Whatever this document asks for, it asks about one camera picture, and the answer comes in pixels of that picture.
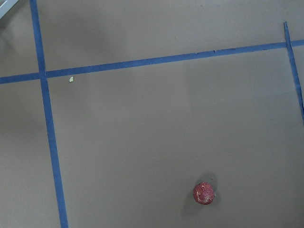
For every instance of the wire rack with bottles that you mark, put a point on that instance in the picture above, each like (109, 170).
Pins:
(5, 6)

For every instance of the red strawberry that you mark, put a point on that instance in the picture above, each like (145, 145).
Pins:
(203, 193)

